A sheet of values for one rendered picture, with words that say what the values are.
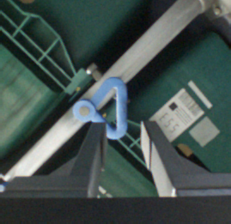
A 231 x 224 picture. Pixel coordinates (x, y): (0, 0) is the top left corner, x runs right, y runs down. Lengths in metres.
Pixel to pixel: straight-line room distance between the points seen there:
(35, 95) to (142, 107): 0.20
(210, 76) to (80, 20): 0.24
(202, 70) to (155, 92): 0.09
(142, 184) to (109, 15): 0.33
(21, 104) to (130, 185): 0.27
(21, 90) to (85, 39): 0.15
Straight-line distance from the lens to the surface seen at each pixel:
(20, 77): 0.34
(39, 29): 0.31
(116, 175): 0.36
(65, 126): 0.28
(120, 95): 0.24
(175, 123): 0.31
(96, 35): 0.28
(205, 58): 0.32
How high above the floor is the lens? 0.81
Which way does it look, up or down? 11 degrees up
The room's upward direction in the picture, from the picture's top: 133 degrees counter-clockwise
